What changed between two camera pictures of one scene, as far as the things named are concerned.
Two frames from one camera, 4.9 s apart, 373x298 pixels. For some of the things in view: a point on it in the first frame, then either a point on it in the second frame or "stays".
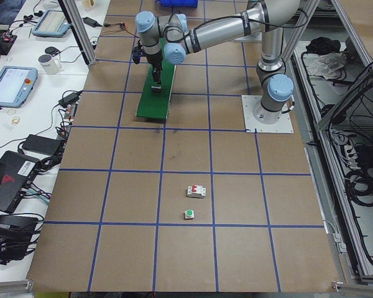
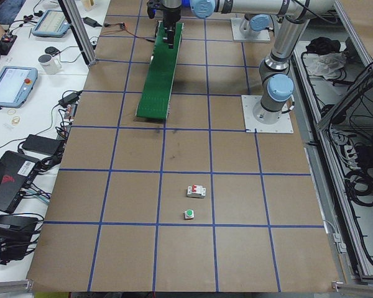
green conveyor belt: [156, 104] stays
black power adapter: [38, 144] stays
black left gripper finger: [156, 76] -> [170, 17]
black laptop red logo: [7, 179] stays
